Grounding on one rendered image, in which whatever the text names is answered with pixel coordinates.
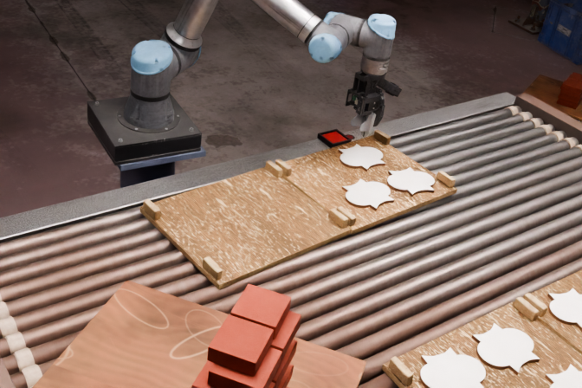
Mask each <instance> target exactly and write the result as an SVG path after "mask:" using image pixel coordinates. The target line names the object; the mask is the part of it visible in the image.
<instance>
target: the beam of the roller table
mask: <svg viewBox="0 0 582 388"><path fill-rule="evenodd" d="M515 98H516V97H515V96H513V95H512V94H509V93H507V92H506V93H502V94H496V95H492V96H489V97H485V98H481V99H478V100H472V101H468V102H464V103H461V104H457V105H454V106H449V107H443V108H439V109H436V110H432V111H429V112H425V113H419V114H415V115H411V116H408V117H404V118H401V119H397V120H391V121H387V122H384V123H380V124H378V125H377V126H376V128H375V129H374V130H373V131H372V133H371V134H370V135H368V136H367V137H369V136H372V135H374V132H375V130H379V131H381V132H383V133H386V134H387V135H389V136H390V137H391V139H395V138H398V137H401V136H405V135H408V134H412V133H417V132H421V131H424V130H427V129H431V128H434V127H438V126H443V125H447V124H450V123H453V122H457V121H460V120H465V119H469V118H473V117H476V116H479V115H483V114H486V113H492V112H495V111H499V110H502V109H504V108H505V107H511V106H513V105H514V101H515ZM344 134H345V135H347V134H351V135H353V136H354V137H355V139H352V141H354V140H358V139H363V138H364V137H363V136H362V133H361V131H360V130H359V129H356V130H352V131H349V132H345V133H344ZM352 141H351V142H352ZM329 148H330V147H329V146H327V145H326V144H324V143H323V142H322V141H321V140H319V139H315V140H311V141H308V142H304V143H300V144H297V145H291V146H287V147H283V148H280V149H276V150H273V151H269V152H263V153H259V154H255V155H251V156H248V157H244V158H238V159H234V160H231V161H227V162H223V163H220V164H216V165H210V166H206V167H203V168H199V169H196V170H192V171H186V172H182V173H179V174H175V175H171V176H168V177H164V178H158V179H154V180H151V181H147V182H144V183H140V184H134V185H130V186H127V187H123V188H119V189H116V190H112V191H106V192H102V193H99V194H95V195H92V196H88V197H82V198H78V199H75V200H71V201H67V202H64V203H59V204H53V205H50V206H46V207H42V208H39V209H35V210H29V211H25V212H22V213H18V214H15V215H11V216H7V217H1V218H0V243H5V242H8V241H12V240H16V239H18V238H22V237H26V236H31V235H34V234H38V233H42V232H44V231H48V230H54V229H57V228H60V227H64V226H67V225H70V224H74V223H79V222H83V221H87V220H90V219H93V218H96V217H103V216H105V215H109V214H113V213H116V212H119V211H123V210H129V209H131V208H135V207H139V206H142V205H143V203H144V200H146V199H150V200H151V201H152V202H153V203H155V202H157V201H160V200H163V199H166V198H168V197H173V196H176V195H179V194H182V193H185V192H187V191H192V190H195V189H197V188H200V187H204V186H206V185H209V184H214V183H216V182H219V181H222V180H225V179H227V178H233V177H235V176H238V175H241V174H244V173H246V172H249V171H253V170H257V169H260V168H263V167H265V166H266V162H267V161H269V160H271V161H272V162H273V163H275V161H276V160H277V159H280V160H282V161H283V162H286V161H289V160H292V159H295V158H300V157H303V156H306V155H308V154H312V153H315V152H320V151H323V150H326V149H329Z"/></svg>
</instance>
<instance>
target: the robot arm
mask: <svg viewBox="0 0 582 388"><path fill-rule="evenodd" d="M218 1H219V0H185V2H184V5H183V7H182V9H181V10H180V12H179V14H178V17H177V19H176V21H175V22H172V23H169V24H168V25H167V27H166V29H165V32H164V34H163V35H162V37H161V38H160V40H149V41H147V40H145V41H143V42H139V43H138V44H137V45H136V46H135V47H134V48H133V51H132V56H131V91H130V95H129V98H128V100H127V103H126V106H125V108H124V118H125V120H126V121H127V122H128V123H129V124H131V125H133V126H136V127H139V128H145V129H158V128H162V127H165V126H169V125H170V124H171V123H172V122H173V121H174V109H173V106H172V103H171V98H170V87H171V79H173V78H174V77H176V76H177V75H178V74H180V73H182V72H183V71H184V70H186V69H187V68H189V67H191V66H192V65H193V64H194V63H195V62H196V61H197V59H198V58H199V56H200V54H201V45H202V42H203V40H202V37H201V34H202V32H203V30H204V28H205V26H206V24H207V22H208V21H209V19H210V16H211V15H212V13H213V11H214V9H215V8H216V6H217V3H218ZM251 1H252V2H254V3H255V4H256V5H258V6H259V7H260V8H261V9H263V10H264V11H265V12H266V13H268V14H269V15H270V16H272V17H273V18H274V19H275V20H276V21H277V22H278V23H280V24H281V25H282V26H283V27H285V28H286V29H287V30H289V31H290V32H291V33H292V34H294V35H295V36H296V37H298V38H299V39H300V40H301V41H303V42H304V43H306V45H307V46H308V51H309V53H310V55H311V57H312V58H313V59H314V60H315V61H317V62H319V63H328V62H330V61H332V60H333V59H335V58H337V57H338V56H339V55H340V53H341V52H342V51H343V50H344V49H345V48H346V47H347V46H348V45H349V44H350V45H353V46H357V47H361V48H364V49H363V55H362V59H361V64H360V67H361V69H360V71H359V72H356V73H355V77H354V83H353V88H350V89H348V91H347V97H346V106H349V105H352V107H353V109H355V110H356V113H357V116H356V117H354V118H353V119H352V120H351V125H352V126H359V130H360V131H361V133H362V136H363V137H364V138H365V137H367V136H368V135H370V134H371V133H372V131H373V130H374V129H375V128H376V126H377V125H378V124H379V122H380V121H381V120H382V119H383V116H384V110H385V97H384V94H383V93H382V89H384V90H385V92H386V93H388V94H389V95H392V96H394V95H395V96H397V97H398V96H399V94H400V92H401V90H402V89H401V88H399V87H398V85H396V84H395V83H392V82H389V81H387V80H386V79H385V76H386V72H387V69H388V65H389V60H390V56H391V49H392V44H393V40H394V38H395V29H396V21H395V19H394V18H393V17H391V16H388V15H385V14H373V15H371V16H370V17H369V19H368V20H365V19H362V18H358V17H355V16H349V15H346V14H344V13H338V12H333V11H331V12H328V13H327V15H326V17H325V18H324V21H323V20H321V19H320V18H319V17H318V16H316V15H315V14H314V13H313V12H312V11H311V10H309V9H308V8H307V7H306V6H305V5H303V4H302V3H301V2H299V1H298V0H251ZM376 86H378V87H381V88H382V89H380V88H378V87H376ZM349 94H352V99H351V100H350V101H348V96H349Z"/></svg>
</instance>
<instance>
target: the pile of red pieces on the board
mask: <svg viewBox="0 0 582 388"><path fill-rule="evenodd" d="M290 304H291V297H290V296H287V295H285V294H279V293H276V292H274V291H271V290H268V289H265V288H260V287H257V286H255V285H252V284H248V285H247V287H246V288H245V289H244V291H243V292H242V295H241V296H240V298H239V300H238V301H237V303H236V304H235V306H234V307H233V309H232V311H231V312H230V315H228V316H227V318H226V320H225V321H224V323H223V324H222V325H221V327H220V329H219V330H218V332H217V334H216V336H215V337H214V339H213V340H212V341H211V343H210V345H209V346H208V355H207V360H208V361H207V362H206V364H205V365H204V367H203V369H202V371H201V372H200V373H199V374H198V376H197V378H196V380H195V381H194V383H193V384H192V386H191V388H289V387H287V385H288V382H289V380H290V379H291V377H292V373H293V368H294V365H291V364H290V362H291V360H292V358H293V356H294V354H295V352H296V347H297V340H295V339H293V338H294V336H295V335H296V333H297V331H298V329H299V327H300V323H301V314H297V313H295V312H292V311H289V309H290Z"/></svg>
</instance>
